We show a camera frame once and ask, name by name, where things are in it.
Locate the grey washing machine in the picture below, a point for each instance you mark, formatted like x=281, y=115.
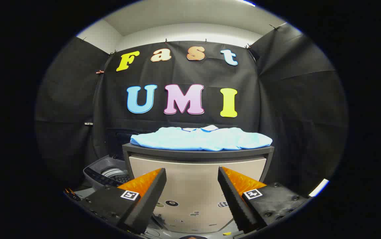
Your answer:
x=92, y=170

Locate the black backdrop cloth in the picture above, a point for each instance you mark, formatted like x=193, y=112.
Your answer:
x=177, y=73

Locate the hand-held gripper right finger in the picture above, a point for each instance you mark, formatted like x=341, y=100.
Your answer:
x=235, y=199

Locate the light blue polo shirt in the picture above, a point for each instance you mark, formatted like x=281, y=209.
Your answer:
x=203, y=139

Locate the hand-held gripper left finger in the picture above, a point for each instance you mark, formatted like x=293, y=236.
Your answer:
x=147, y=202

